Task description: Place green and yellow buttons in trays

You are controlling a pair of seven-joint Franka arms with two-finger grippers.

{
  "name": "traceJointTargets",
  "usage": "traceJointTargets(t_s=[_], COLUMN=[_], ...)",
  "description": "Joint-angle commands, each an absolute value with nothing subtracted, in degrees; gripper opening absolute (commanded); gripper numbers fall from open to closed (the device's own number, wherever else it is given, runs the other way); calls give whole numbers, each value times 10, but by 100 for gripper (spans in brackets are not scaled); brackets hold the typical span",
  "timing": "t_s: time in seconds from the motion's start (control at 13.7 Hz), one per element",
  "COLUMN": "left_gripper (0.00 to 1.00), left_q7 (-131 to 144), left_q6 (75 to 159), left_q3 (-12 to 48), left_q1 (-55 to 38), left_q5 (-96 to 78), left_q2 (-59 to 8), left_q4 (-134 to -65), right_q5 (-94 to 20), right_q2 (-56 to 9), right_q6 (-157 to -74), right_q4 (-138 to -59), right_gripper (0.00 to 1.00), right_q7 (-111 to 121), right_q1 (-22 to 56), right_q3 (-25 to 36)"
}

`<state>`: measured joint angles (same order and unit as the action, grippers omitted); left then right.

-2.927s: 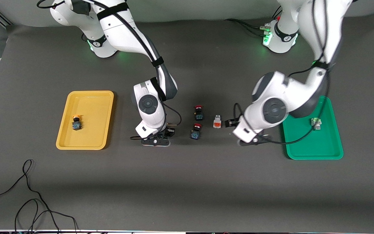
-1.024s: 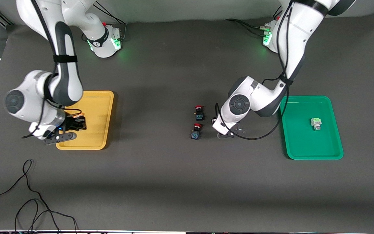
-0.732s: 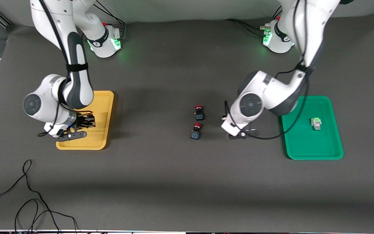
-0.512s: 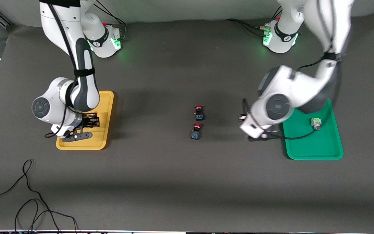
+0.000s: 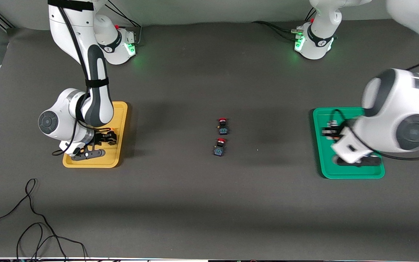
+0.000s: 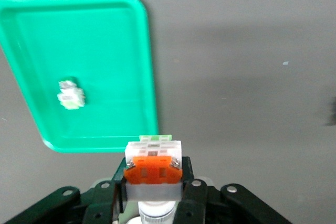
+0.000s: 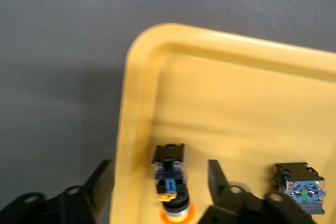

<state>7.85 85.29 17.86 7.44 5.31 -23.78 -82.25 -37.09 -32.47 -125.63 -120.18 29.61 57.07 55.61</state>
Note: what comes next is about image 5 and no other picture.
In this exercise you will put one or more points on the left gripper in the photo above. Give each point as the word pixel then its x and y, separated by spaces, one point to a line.
pixel 334 131

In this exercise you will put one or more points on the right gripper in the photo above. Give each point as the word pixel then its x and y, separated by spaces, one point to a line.
pixel 101 138

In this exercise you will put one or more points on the white switch with orange button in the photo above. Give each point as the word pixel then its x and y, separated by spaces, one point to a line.
pixel 334 137

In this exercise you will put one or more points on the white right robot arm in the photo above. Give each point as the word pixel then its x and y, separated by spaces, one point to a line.
pixel 86 54

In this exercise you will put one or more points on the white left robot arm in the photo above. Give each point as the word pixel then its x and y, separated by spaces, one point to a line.
pixel 402 120

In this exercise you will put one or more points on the yellow plastic tray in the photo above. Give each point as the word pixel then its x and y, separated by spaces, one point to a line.
pixel 116 153

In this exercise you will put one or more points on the green plastic tray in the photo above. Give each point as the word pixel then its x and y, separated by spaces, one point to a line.
pixel 322 160

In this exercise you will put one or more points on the red mushroom push button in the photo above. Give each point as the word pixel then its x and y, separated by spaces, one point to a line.
pixel 223 128
pixel 219 149

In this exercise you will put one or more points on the dark grey table mat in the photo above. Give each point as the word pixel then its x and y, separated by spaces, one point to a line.
pixel 209 203

